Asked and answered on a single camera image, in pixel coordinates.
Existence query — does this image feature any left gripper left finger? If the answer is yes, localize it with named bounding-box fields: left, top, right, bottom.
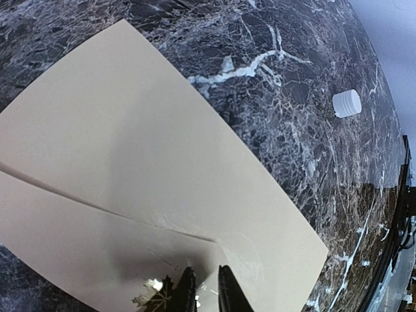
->
left=165, top=266, right=197, bottom=312

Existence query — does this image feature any black front rail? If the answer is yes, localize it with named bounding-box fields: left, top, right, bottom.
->
left=359, top=135, right=415, bottom=311

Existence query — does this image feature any brown paper envelope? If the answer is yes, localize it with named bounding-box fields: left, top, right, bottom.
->
left=1, top=20, right=328, bottom=311

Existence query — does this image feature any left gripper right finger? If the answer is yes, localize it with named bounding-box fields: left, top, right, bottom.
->
left=218, top=265, right=254, bottom=312

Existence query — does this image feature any white glue stick cap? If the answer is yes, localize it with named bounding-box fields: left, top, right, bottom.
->
left=332, top=89, right=362, bottom=118

